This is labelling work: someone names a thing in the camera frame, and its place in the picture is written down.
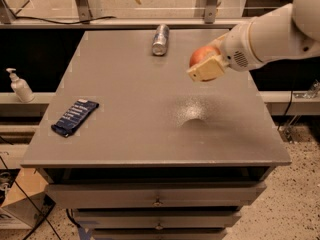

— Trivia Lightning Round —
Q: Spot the black cable on ledge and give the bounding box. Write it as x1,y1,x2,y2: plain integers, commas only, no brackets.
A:
0,0,116,26

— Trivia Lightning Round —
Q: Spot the red apple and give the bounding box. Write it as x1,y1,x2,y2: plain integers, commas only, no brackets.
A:
189,46,220,67

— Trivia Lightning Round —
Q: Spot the grey drawer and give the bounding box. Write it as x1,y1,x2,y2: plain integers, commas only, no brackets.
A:
74,209,241,230
92,229,227,240
46,182,266,209

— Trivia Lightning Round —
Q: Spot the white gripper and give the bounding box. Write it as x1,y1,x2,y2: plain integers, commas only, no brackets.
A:
187,22,264,82

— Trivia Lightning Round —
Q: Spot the blue snack packet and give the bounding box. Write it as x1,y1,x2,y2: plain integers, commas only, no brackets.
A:
51,99,99,138

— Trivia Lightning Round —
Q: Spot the cardboard box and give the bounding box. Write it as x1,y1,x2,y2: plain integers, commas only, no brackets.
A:
0,168,48,230

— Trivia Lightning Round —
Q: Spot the bottom grey drawer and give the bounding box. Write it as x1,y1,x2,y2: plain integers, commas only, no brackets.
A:
92,229,227,240

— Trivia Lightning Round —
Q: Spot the black floor cable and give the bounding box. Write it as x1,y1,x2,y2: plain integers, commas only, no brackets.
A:
0,135,62,240

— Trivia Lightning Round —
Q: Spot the metal bracket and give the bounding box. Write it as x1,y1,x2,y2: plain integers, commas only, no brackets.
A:
75,0,103,24
194,0,220,24

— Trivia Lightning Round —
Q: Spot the grey drawer cabinet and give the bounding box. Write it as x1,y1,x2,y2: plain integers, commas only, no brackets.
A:
19,28,292,240

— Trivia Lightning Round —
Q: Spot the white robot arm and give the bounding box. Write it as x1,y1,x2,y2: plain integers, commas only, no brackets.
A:
187,0,320,82

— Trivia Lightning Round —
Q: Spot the middle grey drawer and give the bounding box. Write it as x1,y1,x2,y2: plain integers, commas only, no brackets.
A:
74,209,241,230

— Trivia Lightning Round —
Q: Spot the top grey drawer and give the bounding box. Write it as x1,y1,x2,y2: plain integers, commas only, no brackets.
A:
46,182,266,209

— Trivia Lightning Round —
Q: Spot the right metal bracket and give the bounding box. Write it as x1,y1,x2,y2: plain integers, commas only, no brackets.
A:
194,0,220,24

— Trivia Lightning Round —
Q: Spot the left metal bracket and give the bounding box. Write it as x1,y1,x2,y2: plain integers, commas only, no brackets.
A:
75,0,103,24

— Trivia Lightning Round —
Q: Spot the silver redbull can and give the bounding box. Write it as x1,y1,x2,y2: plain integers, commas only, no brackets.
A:
152,24,169,56

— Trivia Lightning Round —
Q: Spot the white pump bottle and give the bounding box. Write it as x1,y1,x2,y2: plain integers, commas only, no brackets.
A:
6,68,34,103

